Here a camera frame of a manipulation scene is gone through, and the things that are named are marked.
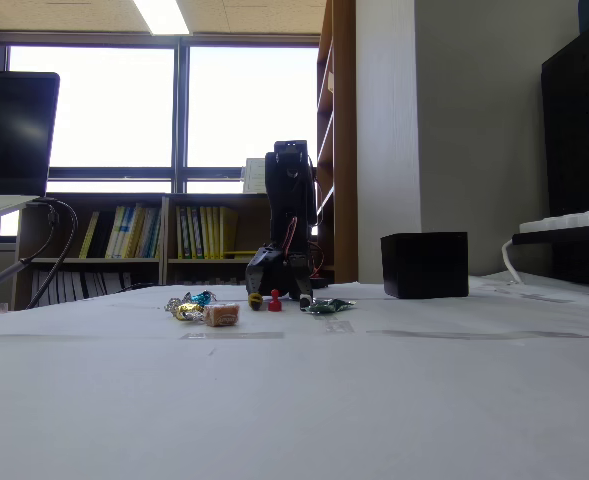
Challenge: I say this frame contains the black box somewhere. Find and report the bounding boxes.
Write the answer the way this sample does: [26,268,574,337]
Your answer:
[379,231,470,300]

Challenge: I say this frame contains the green foil packet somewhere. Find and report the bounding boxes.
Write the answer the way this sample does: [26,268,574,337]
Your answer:
[307,297,358,315]

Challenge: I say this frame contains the thick yellow book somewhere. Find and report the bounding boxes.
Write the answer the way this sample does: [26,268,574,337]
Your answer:
[219,206,240,260]

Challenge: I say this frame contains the orange caramel candy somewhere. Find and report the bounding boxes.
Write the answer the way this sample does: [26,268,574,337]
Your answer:
[202,301,241,328]

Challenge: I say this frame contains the blue wrapped candy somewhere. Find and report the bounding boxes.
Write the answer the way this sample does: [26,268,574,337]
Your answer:
[182,290,219,306]

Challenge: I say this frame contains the gold wrapped candy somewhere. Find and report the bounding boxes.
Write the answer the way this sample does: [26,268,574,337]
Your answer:
[166,297,205,322]

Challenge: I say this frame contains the white paper sign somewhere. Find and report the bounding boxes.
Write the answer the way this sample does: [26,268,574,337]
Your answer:
[242,157,268,195]

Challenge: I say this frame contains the low wooden bookcase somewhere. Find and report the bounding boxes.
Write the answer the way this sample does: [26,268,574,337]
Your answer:
[13,192,275,311]

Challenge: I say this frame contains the white paper table cover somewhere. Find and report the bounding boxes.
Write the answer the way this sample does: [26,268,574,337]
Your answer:
[0,272,589,480]

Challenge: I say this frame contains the tall wooden bookshelf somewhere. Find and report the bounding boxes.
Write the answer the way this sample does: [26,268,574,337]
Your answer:
[316,0,359,284]

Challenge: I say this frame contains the slanted yellow book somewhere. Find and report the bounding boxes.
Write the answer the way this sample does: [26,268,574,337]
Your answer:
[78,211,101,260]

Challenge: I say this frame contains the ceiling light panel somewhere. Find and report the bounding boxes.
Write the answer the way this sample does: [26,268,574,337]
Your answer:
[132,0,193,36]

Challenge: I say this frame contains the white power strip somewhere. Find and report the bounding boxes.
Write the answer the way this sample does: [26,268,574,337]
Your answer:
[518,208,589,235]

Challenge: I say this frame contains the laptop with black screen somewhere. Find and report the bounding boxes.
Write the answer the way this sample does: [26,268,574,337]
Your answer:
[0,70,61,226]

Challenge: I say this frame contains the black pegboard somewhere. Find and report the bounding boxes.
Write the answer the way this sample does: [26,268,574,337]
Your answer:
[541,9,589,287]

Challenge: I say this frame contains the dark window frame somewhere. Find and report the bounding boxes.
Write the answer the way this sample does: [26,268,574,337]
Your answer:
[0,33,321,196]

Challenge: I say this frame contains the thick black cable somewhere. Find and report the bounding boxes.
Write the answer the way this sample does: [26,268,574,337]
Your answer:
[26,198,79,310]

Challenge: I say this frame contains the white power cable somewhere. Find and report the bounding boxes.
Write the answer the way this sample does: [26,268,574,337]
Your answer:
[501,238,526,285]

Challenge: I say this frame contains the thin black cable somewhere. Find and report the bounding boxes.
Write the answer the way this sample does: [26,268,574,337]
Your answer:
[18,202,58,264]

